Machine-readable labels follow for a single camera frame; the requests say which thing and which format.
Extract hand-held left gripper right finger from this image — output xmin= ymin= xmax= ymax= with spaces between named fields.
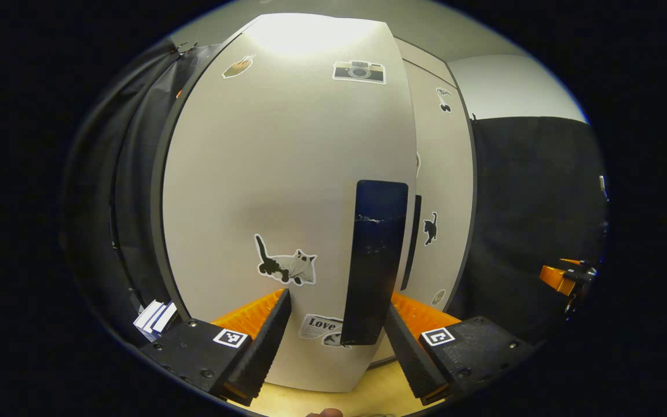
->
xmin=383 ymin=292 xmax=537 ymax=406

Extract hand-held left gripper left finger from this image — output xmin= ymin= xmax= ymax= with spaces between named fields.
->
xmin=140 ymin=288 xmax=292 ymax=406

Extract white cabinet door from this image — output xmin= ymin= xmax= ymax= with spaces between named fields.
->
xmin=162 ymin=13 xmax=419 ymax=393
xmin=394 ymin=55 xmax=477 ymax=314

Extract white cabinet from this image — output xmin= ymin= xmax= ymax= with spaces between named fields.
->
xmin=149 ymin=13 xmax=479 ymax=394

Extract black backdrop cloth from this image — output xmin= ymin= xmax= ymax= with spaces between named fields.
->
xmin=463 ymin=116 xmax=610 ymax=346
xmin=61 ymin=42 xmax=224 ymax=348

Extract white book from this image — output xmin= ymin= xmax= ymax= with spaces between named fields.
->
xmin=133 ymin=299 xmax=164 ymax=334

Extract black left door handle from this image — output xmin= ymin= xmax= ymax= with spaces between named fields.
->
xmin=340 ymin=180 xmax=410 ymax=348

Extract black door handle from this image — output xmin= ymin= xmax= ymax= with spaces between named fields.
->
xmin=400 ymin=195 xmax=423 ymax=292
xmin=340 ymin=180 xmax=410 ymax=348

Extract black right door handle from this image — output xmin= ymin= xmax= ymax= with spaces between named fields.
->
xmin=400 ymin=195 xmax=423 ymax=292

